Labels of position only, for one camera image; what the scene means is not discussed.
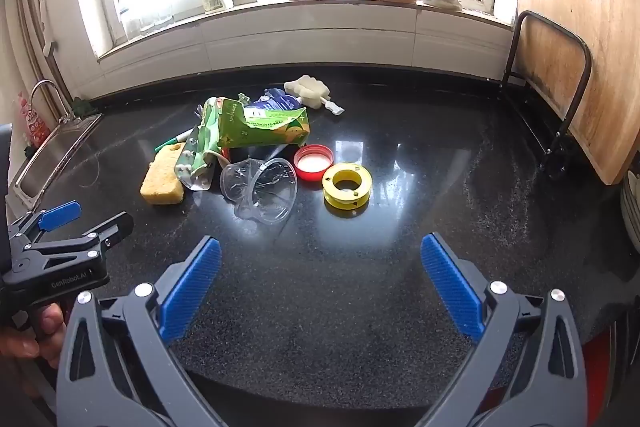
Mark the white foam sponge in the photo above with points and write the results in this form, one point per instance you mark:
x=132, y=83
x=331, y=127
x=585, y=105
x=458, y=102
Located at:
x=307, y=89

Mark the green juice carton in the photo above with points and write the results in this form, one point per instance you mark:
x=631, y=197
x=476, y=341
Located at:
x=277, y=129

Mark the clear plastic cup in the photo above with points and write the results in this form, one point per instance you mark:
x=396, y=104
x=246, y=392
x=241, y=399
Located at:
x=260, y=192

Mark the black metal rack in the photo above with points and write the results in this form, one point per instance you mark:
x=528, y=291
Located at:
x=556, y=159

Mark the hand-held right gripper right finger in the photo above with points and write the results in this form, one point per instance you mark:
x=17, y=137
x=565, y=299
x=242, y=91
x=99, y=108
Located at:
x=452, y=287

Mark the dark green scouring pad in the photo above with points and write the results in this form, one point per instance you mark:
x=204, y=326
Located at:
x=82, y=107

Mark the stack of white plates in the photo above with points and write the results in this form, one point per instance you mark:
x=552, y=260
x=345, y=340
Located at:
x=632, y=212

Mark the person's left hand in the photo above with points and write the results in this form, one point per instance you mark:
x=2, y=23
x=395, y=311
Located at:
x=50, y=322

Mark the steel sink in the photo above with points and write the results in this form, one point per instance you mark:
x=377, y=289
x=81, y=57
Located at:
x=50, y=157

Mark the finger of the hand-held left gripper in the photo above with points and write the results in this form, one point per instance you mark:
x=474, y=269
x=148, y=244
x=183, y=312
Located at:
x=60, y=212
x=100, y=232

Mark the red patterned bottle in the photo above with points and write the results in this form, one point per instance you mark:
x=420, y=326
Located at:
x=35, y=124

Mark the green snack bag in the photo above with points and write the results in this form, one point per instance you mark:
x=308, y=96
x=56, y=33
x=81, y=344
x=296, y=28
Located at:
x=220, y=122

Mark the chrome faucet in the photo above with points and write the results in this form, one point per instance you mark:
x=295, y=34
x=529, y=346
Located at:
x=66, y=112

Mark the yellow sponge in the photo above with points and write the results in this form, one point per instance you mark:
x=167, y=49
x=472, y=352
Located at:
x=160, y=179

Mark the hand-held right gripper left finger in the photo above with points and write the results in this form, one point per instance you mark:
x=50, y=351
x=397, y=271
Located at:
x=192, y=287

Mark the red plastic lid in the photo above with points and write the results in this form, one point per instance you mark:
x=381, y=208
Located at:
x=312, y=164

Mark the grey wall pipe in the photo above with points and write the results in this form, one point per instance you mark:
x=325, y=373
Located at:
x=37, y=32

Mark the green marker pen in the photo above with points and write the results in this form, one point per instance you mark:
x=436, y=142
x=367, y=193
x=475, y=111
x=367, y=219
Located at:
x=175, y=139

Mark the wooden cutting board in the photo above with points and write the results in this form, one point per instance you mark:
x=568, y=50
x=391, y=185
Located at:
x=590, y=32

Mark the yellow tape spool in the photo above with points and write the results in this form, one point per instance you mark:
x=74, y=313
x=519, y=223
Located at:
x=332, y=187

